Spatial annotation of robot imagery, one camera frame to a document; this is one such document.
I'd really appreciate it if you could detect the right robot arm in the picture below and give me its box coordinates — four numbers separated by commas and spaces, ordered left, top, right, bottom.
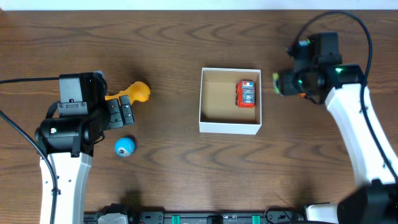
273, 32, 397, 223

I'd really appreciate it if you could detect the colourful puzzle cube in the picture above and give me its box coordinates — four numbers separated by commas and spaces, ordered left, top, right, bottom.
272, 73, 280, 95

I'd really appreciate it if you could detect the red toy car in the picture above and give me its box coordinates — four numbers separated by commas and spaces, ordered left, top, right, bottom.
235, 80, 255, 108

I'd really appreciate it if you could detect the blue ball toy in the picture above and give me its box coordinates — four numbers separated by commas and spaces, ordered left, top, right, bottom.
114, 137, 136, 157

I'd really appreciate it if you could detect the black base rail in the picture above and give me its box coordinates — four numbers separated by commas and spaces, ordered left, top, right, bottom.
83, 203, 306, 224

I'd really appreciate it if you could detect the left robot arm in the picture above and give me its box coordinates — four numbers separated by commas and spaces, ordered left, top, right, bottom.
35, 71, 134, 223

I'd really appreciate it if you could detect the white cardboard box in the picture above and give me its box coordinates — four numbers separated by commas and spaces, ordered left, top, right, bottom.
198, 68, 262, 135

